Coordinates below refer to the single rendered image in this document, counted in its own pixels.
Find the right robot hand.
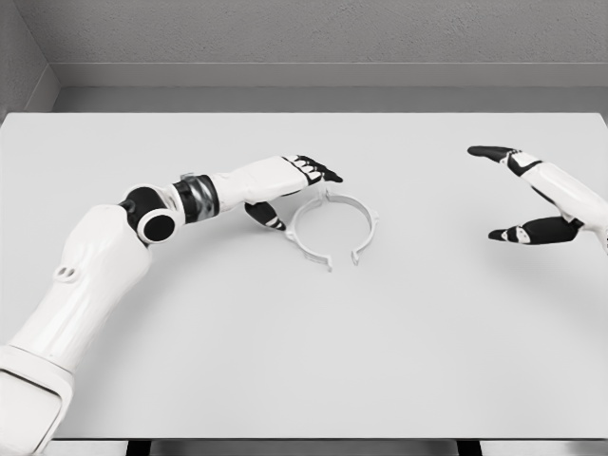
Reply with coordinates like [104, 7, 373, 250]
[466, 144, 599, 245]

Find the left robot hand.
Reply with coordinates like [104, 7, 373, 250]
[235, 153, 344, 235]

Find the white pipe clamp half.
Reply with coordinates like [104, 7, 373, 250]
[326, 191, 381, 266]
[286, 186, 333, 274]

